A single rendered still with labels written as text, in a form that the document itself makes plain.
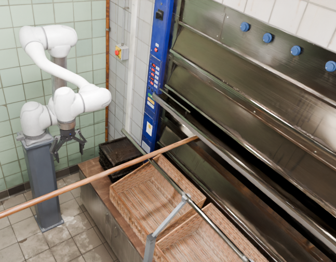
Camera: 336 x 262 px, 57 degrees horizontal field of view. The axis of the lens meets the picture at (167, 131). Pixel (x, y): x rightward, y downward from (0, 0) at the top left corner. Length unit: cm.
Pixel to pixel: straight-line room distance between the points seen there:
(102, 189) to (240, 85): 143
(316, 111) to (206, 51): 73
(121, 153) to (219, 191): 88
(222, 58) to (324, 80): 60
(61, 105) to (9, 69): 121
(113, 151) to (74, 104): 110
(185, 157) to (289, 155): 88
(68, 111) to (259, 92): 96
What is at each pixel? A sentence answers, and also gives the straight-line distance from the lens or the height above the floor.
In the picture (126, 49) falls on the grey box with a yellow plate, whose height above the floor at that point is 150.
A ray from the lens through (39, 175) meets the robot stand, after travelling 260.
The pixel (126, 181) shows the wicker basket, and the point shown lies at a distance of 247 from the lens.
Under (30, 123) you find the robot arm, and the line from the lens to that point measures 230.
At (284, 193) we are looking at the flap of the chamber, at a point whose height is 140.
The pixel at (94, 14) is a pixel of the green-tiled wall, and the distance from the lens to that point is 277.
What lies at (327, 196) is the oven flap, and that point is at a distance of 165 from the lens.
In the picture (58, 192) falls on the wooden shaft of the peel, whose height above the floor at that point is 120.
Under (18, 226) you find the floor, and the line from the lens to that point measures 320.
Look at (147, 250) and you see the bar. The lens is 197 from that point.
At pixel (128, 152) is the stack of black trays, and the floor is 80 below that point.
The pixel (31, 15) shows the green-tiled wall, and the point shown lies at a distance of 259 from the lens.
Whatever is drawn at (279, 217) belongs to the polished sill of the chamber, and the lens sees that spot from 190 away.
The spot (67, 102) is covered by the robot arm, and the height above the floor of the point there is 169.
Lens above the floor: 251
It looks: 37 degrees down
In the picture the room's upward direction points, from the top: 9 degrees clockwise
